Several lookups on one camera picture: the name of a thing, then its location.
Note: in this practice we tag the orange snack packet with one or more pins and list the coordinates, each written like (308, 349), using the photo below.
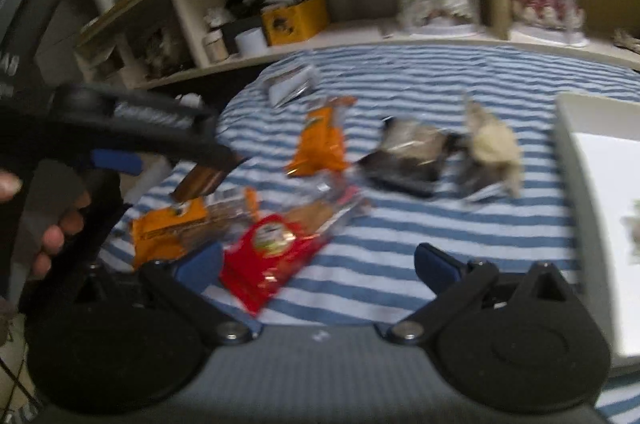
(165, 234)
(322, 141)

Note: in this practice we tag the silver snack packet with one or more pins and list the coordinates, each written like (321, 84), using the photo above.
(292, 85)

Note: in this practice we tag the yellow cardboard box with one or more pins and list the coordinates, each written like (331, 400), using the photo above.
(295, 23)

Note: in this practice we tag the white cardboard box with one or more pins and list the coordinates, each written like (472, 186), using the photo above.
(600, 229)

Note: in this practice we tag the brown snack packet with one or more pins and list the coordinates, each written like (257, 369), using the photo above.
(200, 181)

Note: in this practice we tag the red snack packet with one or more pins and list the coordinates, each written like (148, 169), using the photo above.
(267, 266)

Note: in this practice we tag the white tape roll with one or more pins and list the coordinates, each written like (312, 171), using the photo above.
(250, 42)

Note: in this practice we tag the beaded ornament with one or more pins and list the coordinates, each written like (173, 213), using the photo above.
(627, 41)

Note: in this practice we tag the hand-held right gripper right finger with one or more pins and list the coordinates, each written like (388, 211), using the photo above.
(436, 265)

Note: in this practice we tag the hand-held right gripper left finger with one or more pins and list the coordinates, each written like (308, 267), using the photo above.
(199, 265)

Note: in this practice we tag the cream snack packet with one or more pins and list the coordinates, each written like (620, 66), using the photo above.
(492, 149)

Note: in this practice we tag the blue striped blanket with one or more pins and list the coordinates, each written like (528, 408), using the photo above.
(450, 249)

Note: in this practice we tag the small white jar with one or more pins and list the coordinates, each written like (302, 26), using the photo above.
(215, 45)

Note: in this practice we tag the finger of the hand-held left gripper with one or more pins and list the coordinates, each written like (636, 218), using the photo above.
(117, 161)
(215, 154)

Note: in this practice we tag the person's left hand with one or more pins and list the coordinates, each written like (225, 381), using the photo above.
(55, 234)

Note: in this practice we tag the dark snack packet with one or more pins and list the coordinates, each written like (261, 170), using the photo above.
(405, 156)

